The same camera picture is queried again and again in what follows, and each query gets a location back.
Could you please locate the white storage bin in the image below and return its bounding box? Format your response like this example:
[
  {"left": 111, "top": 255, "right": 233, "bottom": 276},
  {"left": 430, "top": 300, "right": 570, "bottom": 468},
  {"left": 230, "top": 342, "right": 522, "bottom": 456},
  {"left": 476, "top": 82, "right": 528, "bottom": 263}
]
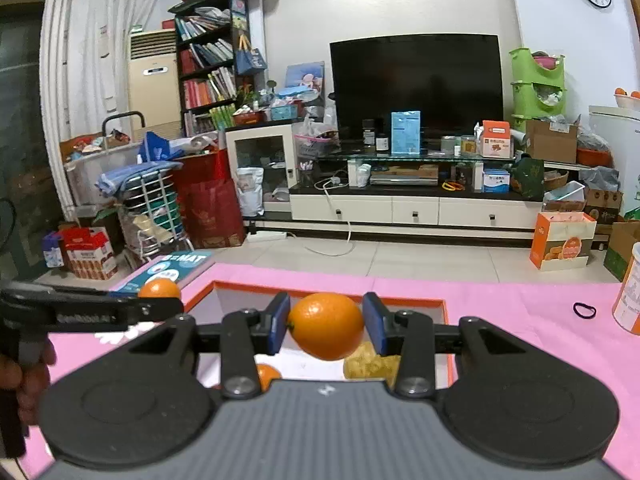
[{"left": 64, "top": 142, "right": 146, "bottom": 206}]

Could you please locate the small blue carton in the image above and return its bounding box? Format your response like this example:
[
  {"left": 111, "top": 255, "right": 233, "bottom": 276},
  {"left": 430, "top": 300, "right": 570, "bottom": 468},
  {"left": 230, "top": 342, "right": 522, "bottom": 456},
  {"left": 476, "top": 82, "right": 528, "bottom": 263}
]
[{"left": 42, "top": 231, "right": 66, "bottom": 268}]

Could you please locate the black television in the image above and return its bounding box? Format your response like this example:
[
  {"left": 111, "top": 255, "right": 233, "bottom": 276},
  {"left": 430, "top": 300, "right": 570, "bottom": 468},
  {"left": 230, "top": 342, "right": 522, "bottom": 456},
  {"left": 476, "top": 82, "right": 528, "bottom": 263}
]
[{"left": 329, "top": 34, "right": 505, "bottom": 143}]

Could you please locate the white refrigerator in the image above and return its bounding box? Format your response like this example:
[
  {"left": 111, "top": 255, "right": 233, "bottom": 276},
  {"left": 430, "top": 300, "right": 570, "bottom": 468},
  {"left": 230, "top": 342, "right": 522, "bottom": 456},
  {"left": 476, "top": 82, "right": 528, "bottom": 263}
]
[{"left": 587, "top": 105, "right": 640, "bottom": 221}]

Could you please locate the blue folded cloth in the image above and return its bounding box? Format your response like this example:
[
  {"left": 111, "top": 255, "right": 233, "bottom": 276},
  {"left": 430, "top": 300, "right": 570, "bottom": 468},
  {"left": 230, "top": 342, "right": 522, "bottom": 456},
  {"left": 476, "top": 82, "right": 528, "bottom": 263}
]
[{"left": 97, "top": 160, "right": 183, "bottom": 196}]

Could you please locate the dark green bag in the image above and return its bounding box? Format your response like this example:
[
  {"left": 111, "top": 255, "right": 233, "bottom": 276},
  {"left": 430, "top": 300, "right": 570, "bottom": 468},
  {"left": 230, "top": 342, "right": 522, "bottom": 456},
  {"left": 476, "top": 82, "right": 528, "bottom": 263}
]
[{"left": 510, "top": 157, "right": 546, "bottom": 201}]

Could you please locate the orange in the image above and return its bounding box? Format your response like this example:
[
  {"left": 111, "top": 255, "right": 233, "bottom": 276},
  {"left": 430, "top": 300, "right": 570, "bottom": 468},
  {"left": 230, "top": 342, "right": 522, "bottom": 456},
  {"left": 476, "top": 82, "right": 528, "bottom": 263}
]
[
  {"left": 137, "top": 279, "right": 182, "bottom": 302},
  {"left": 255, "top": 364, "right": 283, "bottom": 393},
  {"left": 287, "top": 292, "right": 366, "bottom": 361}
]

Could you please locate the orange cardboard box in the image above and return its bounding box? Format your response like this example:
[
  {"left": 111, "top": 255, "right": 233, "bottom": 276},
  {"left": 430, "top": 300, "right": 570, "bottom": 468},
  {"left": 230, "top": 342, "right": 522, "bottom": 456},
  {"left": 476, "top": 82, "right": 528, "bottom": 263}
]
[{"left": 182, "top": 280, "right": 458, "bottom": 391}]

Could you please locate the yellow melon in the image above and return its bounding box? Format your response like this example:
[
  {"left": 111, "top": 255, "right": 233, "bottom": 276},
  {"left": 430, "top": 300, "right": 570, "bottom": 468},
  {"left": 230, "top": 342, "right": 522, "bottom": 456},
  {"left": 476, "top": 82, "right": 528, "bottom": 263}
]
[{"left": 342, "top": 342, "right": 403, "bottom": 381}]

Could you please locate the pink floral tablecloth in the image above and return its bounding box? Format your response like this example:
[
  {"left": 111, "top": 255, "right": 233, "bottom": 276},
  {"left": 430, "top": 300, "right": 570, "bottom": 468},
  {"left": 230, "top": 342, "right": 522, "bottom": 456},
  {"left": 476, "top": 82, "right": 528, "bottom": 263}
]
[{"left": 0, "top": 265, "right": 640, "bottom": 480}]

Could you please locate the teal book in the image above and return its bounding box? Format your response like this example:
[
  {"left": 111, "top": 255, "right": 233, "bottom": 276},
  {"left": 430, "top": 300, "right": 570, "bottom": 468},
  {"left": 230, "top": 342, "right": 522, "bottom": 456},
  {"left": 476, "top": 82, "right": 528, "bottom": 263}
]
[{"left": 110, "top": 250, "right": 216, "bottom": 295}]

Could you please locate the beige standing air conditioner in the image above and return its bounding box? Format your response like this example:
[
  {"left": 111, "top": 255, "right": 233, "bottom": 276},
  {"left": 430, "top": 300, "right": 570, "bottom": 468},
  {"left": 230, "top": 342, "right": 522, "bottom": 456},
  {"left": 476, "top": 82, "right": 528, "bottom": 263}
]
[{"left": 127, "top": 30, "right": 182, "bottom": 141}]

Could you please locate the blue white box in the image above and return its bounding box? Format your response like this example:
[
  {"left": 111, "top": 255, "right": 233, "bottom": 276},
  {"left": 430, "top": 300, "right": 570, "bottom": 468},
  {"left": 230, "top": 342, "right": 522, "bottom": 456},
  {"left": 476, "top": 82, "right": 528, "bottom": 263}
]
[{"left": 482, "top": 167, "right": 511, "bottom": 193}]

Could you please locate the white curtain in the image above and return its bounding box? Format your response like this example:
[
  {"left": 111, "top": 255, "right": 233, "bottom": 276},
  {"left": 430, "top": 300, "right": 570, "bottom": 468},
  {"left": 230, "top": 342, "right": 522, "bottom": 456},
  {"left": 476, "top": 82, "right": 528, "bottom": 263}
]
[{"left": 40, "top": 0, "right": 163, "bottom": 216}]

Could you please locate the white television cabinet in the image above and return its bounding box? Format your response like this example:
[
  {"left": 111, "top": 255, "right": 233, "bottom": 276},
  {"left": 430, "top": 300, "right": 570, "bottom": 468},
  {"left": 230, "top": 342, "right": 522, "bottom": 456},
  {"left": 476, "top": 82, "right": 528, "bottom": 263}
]
[{"left": 289, "top": 152, "right": 591, "bottom": 238}]

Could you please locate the orange white canister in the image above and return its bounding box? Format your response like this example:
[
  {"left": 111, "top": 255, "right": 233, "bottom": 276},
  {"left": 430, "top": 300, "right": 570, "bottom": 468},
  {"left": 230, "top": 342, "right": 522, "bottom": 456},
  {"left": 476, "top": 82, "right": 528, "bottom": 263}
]
[{"left": 612, "top": 241, "right": 640, "bottom": 336}]

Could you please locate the blue card sign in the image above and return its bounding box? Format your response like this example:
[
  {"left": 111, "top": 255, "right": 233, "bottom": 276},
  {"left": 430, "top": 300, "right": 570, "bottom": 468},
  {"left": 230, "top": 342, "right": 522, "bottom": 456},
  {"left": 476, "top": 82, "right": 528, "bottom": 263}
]
[{"left": 391, "top": 110, "right": 422, "bottom": 156}]

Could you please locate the orange paper gift bag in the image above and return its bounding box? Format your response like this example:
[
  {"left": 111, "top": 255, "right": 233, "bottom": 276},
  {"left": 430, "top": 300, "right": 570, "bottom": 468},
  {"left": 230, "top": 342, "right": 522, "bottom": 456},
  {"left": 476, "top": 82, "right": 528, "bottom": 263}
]
[{"left": 529, "top": 211, "right": 598, "bottom": 272}]

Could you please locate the red white carton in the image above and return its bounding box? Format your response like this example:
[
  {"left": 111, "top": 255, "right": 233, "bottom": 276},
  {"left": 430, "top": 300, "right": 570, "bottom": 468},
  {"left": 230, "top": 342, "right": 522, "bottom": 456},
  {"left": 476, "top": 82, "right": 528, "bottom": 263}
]
[{"left": 60, "top": 226, "right": 118, "bottom": 281}]

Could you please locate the blue picture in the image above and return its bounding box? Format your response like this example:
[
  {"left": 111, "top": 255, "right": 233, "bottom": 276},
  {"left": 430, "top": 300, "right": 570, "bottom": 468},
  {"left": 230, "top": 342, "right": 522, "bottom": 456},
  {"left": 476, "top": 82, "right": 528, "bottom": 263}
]
[{"left": 285, "top": 61, "right": 326, "bottom": 93}]

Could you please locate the red gift bag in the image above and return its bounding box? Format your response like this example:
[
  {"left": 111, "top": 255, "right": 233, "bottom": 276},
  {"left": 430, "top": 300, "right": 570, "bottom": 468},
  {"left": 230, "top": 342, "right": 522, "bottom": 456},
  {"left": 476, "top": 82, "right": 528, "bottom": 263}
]
[
  {"left": 186, "top": 177, "right": 246, "bottom": 250},
  {"left": 172, "top": 150, "right": 233, "bottom": 183}
]

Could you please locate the blue shopping bag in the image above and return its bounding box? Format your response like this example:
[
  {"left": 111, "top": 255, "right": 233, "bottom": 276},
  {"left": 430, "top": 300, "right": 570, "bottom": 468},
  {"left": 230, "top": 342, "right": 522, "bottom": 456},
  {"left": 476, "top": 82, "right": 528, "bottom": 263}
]
[{"left": 139, "top": 131, "right": 183, "bottom": 161}]

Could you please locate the green plastic storage rack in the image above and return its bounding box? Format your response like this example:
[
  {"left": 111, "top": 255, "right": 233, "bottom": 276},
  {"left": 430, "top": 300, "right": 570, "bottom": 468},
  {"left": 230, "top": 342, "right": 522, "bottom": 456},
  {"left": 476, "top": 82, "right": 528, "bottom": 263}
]
[{"left": 509, "top": 47, "right": 568, "bottom": 133}]

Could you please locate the white pouch bag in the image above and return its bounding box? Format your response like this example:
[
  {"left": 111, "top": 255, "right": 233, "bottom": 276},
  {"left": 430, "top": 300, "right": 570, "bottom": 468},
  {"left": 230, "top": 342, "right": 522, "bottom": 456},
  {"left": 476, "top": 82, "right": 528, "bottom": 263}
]
[{"left": 236, "top": 166, "right": 265, "bottom": 218}]

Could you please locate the person's left hand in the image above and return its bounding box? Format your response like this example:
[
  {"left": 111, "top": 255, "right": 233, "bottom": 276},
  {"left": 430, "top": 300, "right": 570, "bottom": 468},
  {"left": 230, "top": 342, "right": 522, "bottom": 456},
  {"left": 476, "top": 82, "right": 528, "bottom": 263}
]
[{"left": 0, "top": 342, "right": 57, "bottom": 426}]

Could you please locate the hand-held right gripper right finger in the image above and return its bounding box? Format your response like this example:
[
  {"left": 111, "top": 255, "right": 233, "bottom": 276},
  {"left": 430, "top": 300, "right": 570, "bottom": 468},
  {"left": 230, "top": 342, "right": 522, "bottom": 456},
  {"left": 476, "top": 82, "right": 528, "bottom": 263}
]
[{"left": 362, "top": 291, "right": 526, "bottom": 401}]

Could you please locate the brown cardboard box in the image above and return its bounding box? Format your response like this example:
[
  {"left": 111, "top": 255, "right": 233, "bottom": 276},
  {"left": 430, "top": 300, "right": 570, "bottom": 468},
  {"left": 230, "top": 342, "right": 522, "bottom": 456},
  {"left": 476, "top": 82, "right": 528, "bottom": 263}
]
[{"left": 525, "top": 117, "right": 581, "bottom": 163}]

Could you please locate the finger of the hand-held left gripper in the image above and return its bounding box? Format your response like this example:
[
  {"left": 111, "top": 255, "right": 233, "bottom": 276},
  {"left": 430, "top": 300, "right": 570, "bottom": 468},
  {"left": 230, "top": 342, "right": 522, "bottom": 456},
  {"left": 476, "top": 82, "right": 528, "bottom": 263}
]
[{"left": 125, "top": 296, "right": 185, "bottom": 329}]

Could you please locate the white glass door cabinet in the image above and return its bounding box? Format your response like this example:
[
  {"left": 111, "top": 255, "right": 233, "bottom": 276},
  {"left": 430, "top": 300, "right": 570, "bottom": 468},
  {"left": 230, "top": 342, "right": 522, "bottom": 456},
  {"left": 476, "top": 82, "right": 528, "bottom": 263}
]
[{"left": 225, "top": 122, "right": 301, "bottom": 213}]

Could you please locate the metal wire basket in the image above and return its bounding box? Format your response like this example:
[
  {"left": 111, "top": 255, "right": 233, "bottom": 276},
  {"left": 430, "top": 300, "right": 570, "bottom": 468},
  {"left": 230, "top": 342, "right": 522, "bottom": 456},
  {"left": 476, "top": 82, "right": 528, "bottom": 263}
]
[{"left": 117, "top": 162, "right": 183, "bottom": 261}]

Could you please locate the orange white carton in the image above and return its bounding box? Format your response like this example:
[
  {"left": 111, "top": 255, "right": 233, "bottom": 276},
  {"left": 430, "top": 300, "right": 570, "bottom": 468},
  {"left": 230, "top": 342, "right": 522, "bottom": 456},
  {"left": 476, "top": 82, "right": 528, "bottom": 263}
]
[{"left": 477, "top": 120, "right": 515, "bottom": 158}]

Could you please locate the black bookshelf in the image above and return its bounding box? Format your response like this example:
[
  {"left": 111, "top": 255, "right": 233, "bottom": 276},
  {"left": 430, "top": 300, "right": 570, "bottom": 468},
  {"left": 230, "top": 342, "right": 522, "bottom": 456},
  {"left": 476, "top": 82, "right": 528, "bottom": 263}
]
[{"left": 167, "top": 0, "right": 278, "bottom": 138}]

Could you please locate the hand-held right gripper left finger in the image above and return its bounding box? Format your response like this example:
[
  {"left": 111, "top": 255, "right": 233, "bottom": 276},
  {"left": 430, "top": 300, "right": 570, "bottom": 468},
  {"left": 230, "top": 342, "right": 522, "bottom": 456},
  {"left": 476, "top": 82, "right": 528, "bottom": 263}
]
[{"left": 127, "top": 291, "right": 292, "bottom": 401}]

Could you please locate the blue tote bag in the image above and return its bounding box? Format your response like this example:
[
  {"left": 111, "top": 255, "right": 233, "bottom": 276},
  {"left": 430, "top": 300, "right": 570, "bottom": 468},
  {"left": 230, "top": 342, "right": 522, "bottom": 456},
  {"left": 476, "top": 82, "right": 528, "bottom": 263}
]
[{"left": 234, "top": 47, "right": 268, "bottom": 77}]

